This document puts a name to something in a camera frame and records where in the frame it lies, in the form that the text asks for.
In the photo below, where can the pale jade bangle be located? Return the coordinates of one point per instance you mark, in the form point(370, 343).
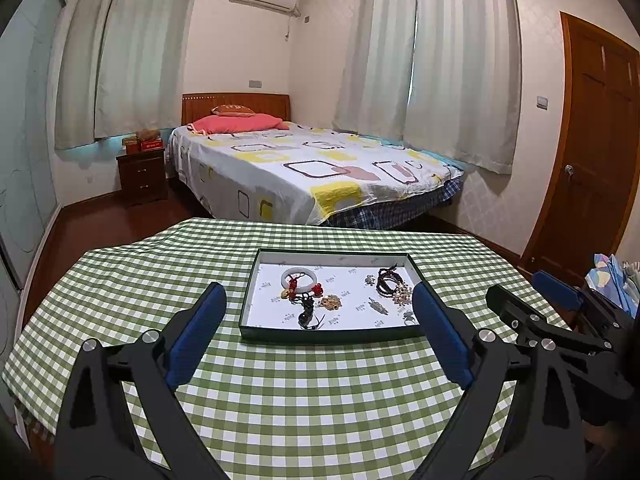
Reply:
point(299, 279)

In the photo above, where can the wall light switch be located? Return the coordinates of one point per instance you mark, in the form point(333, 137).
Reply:
point(542, 102)

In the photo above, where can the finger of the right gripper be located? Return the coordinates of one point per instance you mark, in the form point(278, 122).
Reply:
point(520, 307)
point(589, 306)

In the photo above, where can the bed with patterned sheet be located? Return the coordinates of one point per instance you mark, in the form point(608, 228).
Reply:
point(310, 176)

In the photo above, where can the left white curtain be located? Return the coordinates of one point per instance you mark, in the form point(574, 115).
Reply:
point(121, 69)

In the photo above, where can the dark green jewelry tray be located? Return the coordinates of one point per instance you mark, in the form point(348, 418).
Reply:
point(308, 297)

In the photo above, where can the pink pillow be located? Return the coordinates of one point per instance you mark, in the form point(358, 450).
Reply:
point(214, 124)

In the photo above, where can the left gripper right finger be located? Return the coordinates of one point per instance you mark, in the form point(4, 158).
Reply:
point(542, 436)

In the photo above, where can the green checkered tablecloth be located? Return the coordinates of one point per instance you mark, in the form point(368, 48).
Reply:
point(368, 411)

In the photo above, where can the brown wooden door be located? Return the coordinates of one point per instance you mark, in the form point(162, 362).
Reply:
point(595, 174)

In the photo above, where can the pink pearl brooch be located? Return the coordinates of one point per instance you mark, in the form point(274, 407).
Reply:
point(402, 295)

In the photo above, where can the red bead gold charm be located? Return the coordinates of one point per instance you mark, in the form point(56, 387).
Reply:
point(317, 289)

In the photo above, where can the blue patterned cloth bag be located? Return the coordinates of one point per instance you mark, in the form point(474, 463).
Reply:
point(617, 281)

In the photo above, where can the red cord gold pendant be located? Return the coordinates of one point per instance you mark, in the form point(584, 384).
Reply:
point(290, 291)

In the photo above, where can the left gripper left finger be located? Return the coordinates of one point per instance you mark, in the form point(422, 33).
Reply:
point(95, 437)

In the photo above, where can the orange patterned pillow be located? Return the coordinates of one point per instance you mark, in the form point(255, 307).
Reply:
point(232, 110)

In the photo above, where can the white curtain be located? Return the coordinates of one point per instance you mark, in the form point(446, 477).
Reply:
point(442, 75)
point(121, 69)

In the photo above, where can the right white curtain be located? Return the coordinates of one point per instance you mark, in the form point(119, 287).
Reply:
point(442, 75)

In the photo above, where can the gold chain jewelry pile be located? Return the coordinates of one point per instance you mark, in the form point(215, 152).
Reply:
point(331, 302)

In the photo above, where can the silver rhinestone brooch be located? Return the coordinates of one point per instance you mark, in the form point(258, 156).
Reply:
point(375, 305)

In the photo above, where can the wooden headboard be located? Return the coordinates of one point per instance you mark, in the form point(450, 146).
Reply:
point(198, 105)

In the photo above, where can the red boxes on nightstand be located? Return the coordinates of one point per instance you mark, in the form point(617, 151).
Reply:
point(142, 141)

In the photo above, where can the dark wooden nightstand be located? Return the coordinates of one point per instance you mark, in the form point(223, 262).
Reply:
point(142, 177)

